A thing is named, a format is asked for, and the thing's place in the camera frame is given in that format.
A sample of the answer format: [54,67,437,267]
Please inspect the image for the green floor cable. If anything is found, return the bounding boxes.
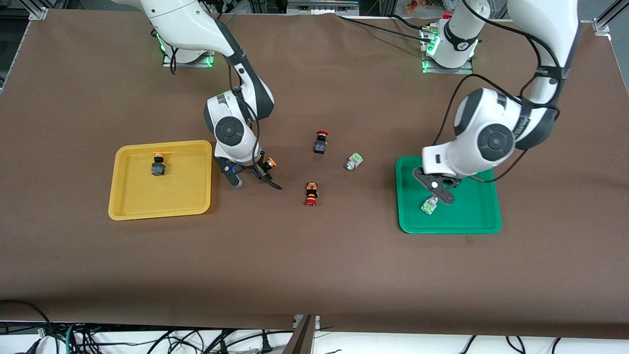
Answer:
[64,323,80,354]

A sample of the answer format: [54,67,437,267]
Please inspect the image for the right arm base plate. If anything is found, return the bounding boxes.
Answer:
[161,32,216,68]

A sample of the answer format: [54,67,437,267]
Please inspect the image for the green plastic tray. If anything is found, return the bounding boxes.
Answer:
[396,156,503,235]

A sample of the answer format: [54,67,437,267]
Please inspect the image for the yellow plastic tray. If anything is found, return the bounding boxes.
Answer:
[108,140,213,221]

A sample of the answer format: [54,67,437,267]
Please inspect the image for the black cable on table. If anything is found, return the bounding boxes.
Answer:
[337,14,428,42]

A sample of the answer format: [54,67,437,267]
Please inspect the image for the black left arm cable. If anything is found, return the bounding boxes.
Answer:
[432,0,562,183]

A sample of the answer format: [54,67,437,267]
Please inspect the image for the brown table cover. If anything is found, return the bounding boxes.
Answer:
[0,9,629,340]

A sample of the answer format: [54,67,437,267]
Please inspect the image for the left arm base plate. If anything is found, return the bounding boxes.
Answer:
[419,24,475,75]

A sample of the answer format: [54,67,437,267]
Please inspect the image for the black floor cables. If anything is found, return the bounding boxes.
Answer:
[459,335,563,354]

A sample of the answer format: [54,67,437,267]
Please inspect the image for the black floor cable bundle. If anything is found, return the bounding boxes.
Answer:
[0,299,276,354]

